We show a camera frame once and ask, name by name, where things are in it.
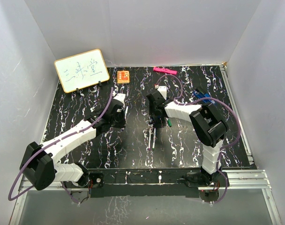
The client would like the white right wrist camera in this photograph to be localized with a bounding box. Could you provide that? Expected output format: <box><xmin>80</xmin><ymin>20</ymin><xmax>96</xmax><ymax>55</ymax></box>
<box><xmin>155</xmin><ymin>84</ymin><xmax>167</xmax><ymax>99</ymax></box>

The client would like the purple tipped white pen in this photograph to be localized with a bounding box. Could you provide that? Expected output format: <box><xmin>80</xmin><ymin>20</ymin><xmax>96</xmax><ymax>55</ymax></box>
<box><xmin>148</xmin><ymin>127</ymin><xmax>152</xmax><ymax>150</ymax></box>

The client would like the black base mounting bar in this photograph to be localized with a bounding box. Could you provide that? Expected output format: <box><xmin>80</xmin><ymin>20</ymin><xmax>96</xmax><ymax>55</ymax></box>
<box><xmin>66</xmin><ymin>168</ymin><xmax>225</xmax><ymax>198</ymax></box>

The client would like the small whiteboard with writing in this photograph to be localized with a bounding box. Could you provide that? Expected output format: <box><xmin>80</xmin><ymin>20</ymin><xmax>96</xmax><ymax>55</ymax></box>
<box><xmin>54</xmin><ymin>49</ymin><xmax>110</xmax><ymax>93</ymax></box>

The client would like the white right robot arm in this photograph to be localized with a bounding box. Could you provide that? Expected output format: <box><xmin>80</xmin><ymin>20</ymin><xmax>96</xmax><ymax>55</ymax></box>
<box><xmin>147</xmin><ymin>90</ymin><xmax>229</xmax><ymax>186</ymax></box>

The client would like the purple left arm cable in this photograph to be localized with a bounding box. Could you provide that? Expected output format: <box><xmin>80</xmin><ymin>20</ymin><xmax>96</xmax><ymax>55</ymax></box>
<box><xmin>7</xmin><ymin>87</ymin><xmax>116</xmax><ymax>205</ymax></box>

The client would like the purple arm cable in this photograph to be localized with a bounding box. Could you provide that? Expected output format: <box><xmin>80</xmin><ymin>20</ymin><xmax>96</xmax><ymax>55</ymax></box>
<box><xmin>7</xmin><ymin>87</ymin><xmax>116</xmax><ymax>205</ymax></box>
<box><xmin>154</xmin><ymin>74</ymin><xmax>241</xmax><ymax>203</ymax></box>

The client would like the orange card pack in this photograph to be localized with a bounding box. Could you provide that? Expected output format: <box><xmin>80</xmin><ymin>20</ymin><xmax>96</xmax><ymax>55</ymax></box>
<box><xmin>117</xmin><ymin>70</ymin><xmax>130</xmax><ymax>84</ymax></box>

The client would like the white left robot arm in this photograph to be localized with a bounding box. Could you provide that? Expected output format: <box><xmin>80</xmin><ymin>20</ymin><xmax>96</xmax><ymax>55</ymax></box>
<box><xmin>20</xmin><ymin>94</ymin><xmax>126</xmax><ymax>190</ymax></box>

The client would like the pink plastic clip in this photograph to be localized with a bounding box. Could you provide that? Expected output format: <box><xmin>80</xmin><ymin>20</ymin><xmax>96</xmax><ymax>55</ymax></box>
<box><xmin>153</xmin><ymin>67</ymin><xmax>177</xmax><ymax>75</ymax></box>

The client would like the blue plastic clip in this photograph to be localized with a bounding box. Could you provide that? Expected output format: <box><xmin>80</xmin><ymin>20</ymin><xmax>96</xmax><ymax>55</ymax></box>
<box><xmin>193</xmin><ymin>87</ymin><xmax>215</xmax><ymax>104</ymax></box>

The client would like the green tipped white pen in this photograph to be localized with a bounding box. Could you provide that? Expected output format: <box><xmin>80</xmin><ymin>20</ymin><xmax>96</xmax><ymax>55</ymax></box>
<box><xmin>152</xmin><ymin>128</ymin><xmax>156</xmax><ymax>150</ymax></box>

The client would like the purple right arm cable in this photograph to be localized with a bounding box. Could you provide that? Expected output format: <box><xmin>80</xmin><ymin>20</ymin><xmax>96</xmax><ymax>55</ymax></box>
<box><xmin>154</xmin><ymin>74</ymin><xmax>241</xmax><ymax>203</ymax></box>

